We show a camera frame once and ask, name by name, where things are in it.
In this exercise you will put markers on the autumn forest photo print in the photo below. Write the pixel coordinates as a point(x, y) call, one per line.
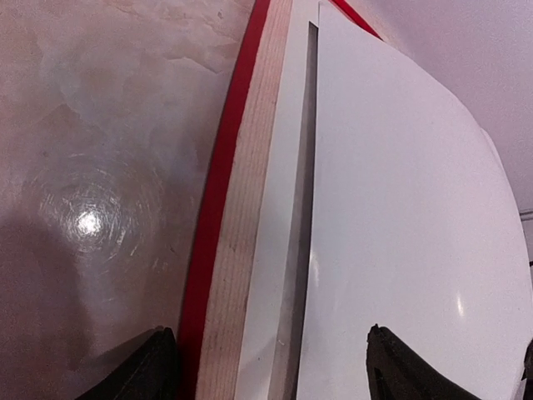
point(414, 228)

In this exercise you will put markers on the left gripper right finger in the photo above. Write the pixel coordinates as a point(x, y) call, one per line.
point(395, 371)

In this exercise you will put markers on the wooden photo frame red edge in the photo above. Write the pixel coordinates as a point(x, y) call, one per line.
point(214, 307)

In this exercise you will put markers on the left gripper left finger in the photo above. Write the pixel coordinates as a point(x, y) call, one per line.
point(151, 372)

